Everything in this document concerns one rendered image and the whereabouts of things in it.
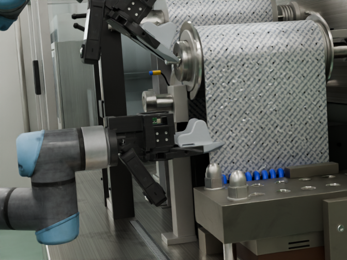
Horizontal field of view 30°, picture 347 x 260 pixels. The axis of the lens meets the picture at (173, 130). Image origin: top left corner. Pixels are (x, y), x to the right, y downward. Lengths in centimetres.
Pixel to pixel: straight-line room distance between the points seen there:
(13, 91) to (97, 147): 560
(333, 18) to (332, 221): 51
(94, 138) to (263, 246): 33
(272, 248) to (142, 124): 31
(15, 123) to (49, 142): 561
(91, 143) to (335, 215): 41
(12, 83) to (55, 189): 560
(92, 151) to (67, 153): 4
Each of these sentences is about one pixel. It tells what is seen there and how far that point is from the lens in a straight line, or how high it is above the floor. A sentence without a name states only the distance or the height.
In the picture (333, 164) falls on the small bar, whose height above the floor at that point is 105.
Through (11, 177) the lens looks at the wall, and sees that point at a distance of 676.
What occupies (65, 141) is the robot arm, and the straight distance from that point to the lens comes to 109.
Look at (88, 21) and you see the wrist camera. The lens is 114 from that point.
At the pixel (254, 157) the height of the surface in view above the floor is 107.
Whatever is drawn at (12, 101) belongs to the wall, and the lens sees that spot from 668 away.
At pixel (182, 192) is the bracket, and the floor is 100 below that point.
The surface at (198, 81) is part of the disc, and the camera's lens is 116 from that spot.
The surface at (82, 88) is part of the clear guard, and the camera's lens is 216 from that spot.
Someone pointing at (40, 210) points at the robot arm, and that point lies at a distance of 112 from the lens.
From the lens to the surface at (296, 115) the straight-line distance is 123.
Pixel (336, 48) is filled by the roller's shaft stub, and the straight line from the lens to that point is 132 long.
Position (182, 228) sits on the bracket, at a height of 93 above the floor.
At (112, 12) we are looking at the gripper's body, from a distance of 114.
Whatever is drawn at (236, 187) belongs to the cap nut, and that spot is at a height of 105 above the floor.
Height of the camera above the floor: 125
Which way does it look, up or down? 6 degrees down
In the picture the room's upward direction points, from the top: 4 degrees counter-clockwise
